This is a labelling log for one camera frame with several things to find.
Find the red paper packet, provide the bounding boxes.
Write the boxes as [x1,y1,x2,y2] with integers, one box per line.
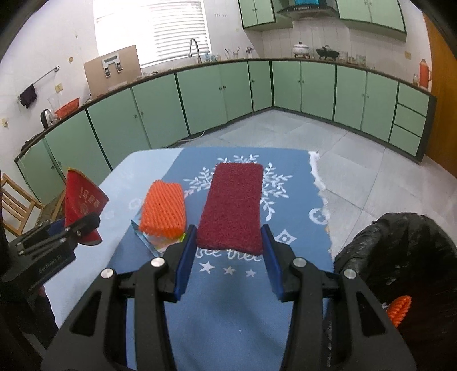
[64,168,109,227]

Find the dark red scouring pad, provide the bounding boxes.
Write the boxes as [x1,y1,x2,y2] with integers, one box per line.
[197,163,263,256]

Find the large orange foam net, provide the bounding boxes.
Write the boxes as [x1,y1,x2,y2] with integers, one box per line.
[386,295,412,328]

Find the green lower kitchen cabinets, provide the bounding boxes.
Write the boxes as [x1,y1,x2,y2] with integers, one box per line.
[15,59,437,203]

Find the green kitchen cabinets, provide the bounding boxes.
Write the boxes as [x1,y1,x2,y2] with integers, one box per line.
[238,0,407,36]
[15,59,437,203]

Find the green upper kitchen cabinets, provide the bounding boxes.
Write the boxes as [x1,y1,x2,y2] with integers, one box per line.
[238,0,407,36]

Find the clear plastic wrapper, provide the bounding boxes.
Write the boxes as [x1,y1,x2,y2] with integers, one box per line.
[131,214,186,257]

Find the wooden chair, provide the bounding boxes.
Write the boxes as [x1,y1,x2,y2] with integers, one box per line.
[1,174,44,237]

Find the small orange foam net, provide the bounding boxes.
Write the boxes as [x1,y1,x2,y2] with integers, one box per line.
[139,180,186,240]

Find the blue patterned table mat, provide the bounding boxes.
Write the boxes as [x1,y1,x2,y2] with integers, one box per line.
[46,147,336,371]

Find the steel electric kettle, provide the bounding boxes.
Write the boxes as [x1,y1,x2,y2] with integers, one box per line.
[40,109,54,130]

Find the red plastic basin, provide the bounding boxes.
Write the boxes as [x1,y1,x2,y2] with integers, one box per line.
[55,97,80,119]

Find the cardboard box with print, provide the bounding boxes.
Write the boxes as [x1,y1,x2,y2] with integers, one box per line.
[84,46,143,98]

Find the wooden door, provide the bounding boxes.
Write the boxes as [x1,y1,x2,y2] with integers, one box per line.
[424,14,457,176]

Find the chrome sink faucet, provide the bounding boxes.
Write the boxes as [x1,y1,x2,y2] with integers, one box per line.
[188,38,202,64]

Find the white cooking pot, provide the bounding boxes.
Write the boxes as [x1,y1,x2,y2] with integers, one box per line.
[292,42,310,59]

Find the black wok on stove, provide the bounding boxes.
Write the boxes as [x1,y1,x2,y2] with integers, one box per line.
[316,46,339,61]

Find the window blinds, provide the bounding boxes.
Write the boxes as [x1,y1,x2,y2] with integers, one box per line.
[93,0,211,66]

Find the orange thermos flask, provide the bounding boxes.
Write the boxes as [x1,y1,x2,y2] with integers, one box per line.
[419,59,432,90]

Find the range hood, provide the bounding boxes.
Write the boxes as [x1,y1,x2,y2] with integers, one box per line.
[277,0,339,20]

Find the blue box above hood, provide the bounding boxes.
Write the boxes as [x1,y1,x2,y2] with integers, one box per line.
[294,0,320,7]

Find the dark cloth on rail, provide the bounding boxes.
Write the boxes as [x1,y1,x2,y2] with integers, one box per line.
[19,83,37,109]

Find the wall towel rail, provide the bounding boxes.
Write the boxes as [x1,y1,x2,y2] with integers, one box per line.
[32,65,61,85]

